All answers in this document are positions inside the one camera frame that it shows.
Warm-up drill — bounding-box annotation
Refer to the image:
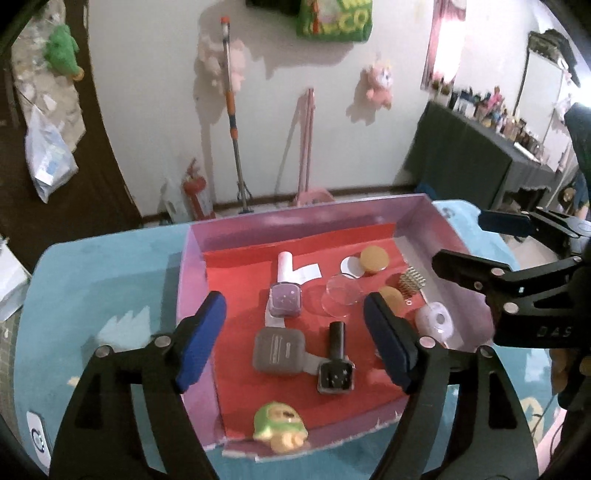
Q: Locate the tall framed mirror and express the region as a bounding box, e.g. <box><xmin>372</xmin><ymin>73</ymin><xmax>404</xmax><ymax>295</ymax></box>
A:
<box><xmin>515</xmin><ymin>30</ymin><xmax>580</xmax><ymax>160</ymax></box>

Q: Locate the amber round disc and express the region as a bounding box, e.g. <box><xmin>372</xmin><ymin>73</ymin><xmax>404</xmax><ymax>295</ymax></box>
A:
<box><xmin>360</xmin><ymin>246</ymin><xmax>390</xmax><ymax>274</ymax></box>
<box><xmin>378</xmin><ymin>286</ymin><xmax>404</xmax><ymax>319</ymax></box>

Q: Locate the grey eyeshadow case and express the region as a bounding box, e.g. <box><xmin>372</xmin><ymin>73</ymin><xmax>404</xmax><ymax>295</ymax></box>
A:
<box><xmin>252</xmin><ymin>328</ymin><xmax>311</xmax><ymax>377</ymax></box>

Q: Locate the clear round lid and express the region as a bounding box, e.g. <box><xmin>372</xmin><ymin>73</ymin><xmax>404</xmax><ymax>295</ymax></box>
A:
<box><xmin>323</xmin><ymin>274</ymin><xmax>363</xmax><ymax>317</ymax></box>

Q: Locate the mop with orange grip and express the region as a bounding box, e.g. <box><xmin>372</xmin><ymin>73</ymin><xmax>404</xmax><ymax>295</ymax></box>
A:
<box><xmin>221</xmin><ymin>16</ymin><xmax>254</xmax><ymax>215</ymax></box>

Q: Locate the pink horned plush toy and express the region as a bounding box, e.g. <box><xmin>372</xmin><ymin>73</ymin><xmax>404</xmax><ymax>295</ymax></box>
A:
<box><xmin>361</xmin><ymin>58</ymin><xmax>395</xmax><ymax>109</ymax></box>

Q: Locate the row of cosmetic bottles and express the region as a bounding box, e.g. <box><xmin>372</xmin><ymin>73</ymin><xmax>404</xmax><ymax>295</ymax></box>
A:
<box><xmin>431</xmin><ymin>76</ymin><xmax>571</xmax><ymax>164</ymax></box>

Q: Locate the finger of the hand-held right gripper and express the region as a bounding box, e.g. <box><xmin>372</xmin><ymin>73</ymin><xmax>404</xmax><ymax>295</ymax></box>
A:
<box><xmin>431</xmin><ymin>249</ymin><xmax>583</xmax><ymax>302</ymax></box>
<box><xmin>478</xmin><ymin>209</ymin><xmax>591</xmax><ymax>238</ymax></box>

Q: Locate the clear plastic bag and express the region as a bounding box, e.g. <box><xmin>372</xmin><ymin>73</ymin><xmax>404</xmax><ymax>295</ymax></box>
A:
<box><xmin>25</xmin><ymin>105</ymin><xmax>78</xmax><ymax>204</ymax></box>

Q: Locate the green plush crocodile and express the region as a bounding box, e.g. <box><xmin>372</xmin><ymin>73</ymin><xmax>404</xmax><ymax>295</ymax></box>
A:
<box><xmin>44</xmin><ymin>24</ymin><xmax>85</xmax><ymax>83</ymax></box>

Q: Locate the pale pink oval case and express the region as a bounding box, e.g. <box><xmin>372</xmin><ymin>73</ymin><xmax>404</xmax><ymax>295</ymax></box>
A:
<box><xmin>414</xmin><ymin>302</ymin><xmax>455</xmax><ymax>347</ymax></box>

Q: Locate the black hanging garment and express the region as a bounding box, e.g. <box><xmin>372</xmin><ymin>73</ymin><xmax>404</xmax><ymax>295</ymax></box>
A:
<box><xmin>531</xmin><ymin>30</ymin><xmax>583</xmax><ymax>88</ymax></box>

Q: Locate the purple nail polish bottle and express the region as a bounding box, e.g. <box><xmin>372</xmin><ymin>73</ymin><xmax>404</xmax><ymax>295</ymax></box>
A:
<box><xmin>269</xmin><ymin>251</ymin><xmax>303</xmax><ymax>319</ymax></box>

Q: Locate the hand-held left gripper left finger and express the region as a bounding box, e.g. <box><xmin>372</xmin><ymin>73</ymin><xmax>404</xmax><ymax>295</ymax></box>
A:
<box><xmin>48</xmin><ymin>291</ymin><xmax>228</xmax><ymax>480</ymax></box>

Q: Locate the gold studded cylinder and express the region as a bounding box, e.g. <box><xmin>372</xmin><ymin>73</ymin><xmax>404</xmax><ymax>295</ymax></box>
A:
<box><xmin>398</xmin><ymin>268</ymin><xmax>428</xmax><ymax>301</ymax></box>

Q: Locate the hanging wall organizer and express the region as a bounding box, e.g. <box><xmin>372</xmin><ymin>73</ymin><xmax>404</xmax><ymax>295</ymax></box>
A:
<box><xmin>11</xmin><ymin>0</ymin><xmax>86</xmax><ymax>153</ymax></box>

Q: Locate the red fire extinguisher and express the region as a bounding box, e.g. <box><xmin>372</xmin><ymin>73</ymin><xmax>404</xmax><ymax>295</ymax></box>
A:
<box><xmin>182</xmin><ymin>158</ymin><xmax>215</xmax><ymax>221</ymax></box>

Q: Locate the black nail polish bottle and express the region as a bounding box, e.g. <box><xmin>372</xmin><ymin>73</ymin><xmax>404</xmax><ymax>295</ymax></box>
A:
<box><xmin>316</xmin><ymin>320</ymin><xmax>356</xmax><ymax>395</ymax></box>

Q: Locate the dark brown door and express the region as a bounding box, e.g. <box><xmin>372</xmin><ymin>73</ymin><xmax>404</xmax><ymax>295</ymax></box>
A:
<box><xmin>0</xmin><ymin>0</ymin><xmax>141</xmax><ymax>273</ymax></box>

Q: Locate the yellow green toy figure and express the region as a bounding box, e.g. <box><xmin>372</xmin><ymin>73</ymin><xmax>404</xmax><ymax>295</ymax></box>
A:
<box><xmin>253</xmin><ymin>401</ymin><xmax>309</xmax><ymax>455</ymax></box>

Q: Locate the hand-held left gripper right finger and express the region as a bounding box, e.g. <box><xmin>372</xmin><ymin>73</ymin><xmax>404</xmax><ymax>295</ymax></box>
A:
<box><xmin>363</xmin><ymin>292</ymin><xmax>541</xmax><ymax>480</ymax></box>

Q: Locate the white plastic bag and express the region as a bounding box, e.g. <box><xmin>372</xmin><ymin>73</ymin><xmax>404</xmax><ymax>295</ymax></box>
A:
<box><xmin>159</xmin><ymin>178</ymin><xmax>190</xmax><ymax>224</ymax></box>

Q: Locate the pink curtain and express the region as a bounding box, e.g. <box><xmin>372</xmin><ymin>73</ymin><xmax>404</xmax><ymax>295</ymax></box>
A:
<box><xmin>421</xmin><ymin>0</ymin><xmax>469</xmax><ymax>90</ymax></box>

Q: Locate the table with dark cloth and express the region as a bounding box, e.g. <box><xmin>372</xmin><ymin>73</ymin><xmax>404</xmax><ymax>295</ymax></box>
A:
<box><xmin>403</xmin><ymin>100</ymin><xmax>561</xmax><ymax>215</ymax></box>

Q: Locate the purple cardboard box red inside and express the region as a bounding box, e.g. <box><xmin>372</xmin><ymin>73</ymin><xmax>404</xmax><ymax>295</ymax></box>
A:
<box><xmin>175</xmin><ymin>194</ymin><xmax>497</xmax><ymax>462</ymax></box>

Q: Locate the green tote bag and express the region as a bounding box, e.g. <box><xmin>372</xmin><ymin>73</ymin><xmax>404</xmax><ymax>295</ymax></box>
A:
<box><xmin>295</xmin><ymin>0</ymin><xmax>374</xmax><ymax>43</ymax></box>

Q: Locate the pink plush bear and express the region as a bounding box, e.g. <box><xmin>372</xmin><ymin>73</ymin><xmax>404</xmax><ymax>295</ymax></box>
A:
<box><xmin>198</xmin><ymin>36</ymin><xmax>247</xmax><ymax>92</ymax></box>

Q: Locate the person's right hand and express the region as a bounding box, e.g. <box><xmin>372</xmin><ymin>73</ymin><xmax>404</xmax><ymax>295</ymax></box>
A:
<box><xmin>549</xmin><ymin>346</ymin><xmax>578</xmax><ymax>407</ymax></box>

